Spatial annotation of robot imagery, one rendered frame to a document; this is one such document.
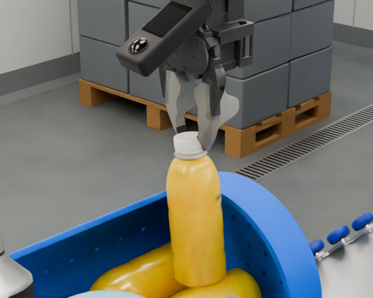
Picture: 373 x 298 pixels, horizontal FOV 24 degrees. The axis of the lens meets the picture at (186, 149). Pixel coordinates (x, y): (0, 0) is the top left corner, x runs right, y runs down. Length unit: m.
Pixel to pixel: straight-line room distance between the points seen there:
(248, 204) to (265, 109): 3.27
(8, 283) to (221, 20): 0.56
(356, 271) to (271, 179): 2.54
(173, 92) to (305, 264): 0.28
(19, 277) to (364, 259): 1.11
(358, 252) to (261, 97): 2.74
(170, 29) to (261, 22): 3.23
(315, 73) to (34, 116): 1.57
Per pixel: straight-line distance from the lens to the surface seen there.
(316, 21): 4.59
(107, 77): 4.83
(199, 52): 1.00
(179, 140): 1.04
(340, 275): 1.55
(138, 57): 0.95
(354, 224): 1.64
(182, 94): 1.05
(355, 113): 4.96
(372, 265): 1.59
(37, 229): 3.67
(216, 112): 1.02
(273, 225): 1.10
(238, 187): 1.13
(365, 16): 6.13
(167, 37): 0.96
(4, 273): 0.55
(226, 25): 1.02
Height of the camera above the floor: 1.72
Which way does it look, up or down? 23 degrees down
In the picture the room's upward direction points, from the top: straight up
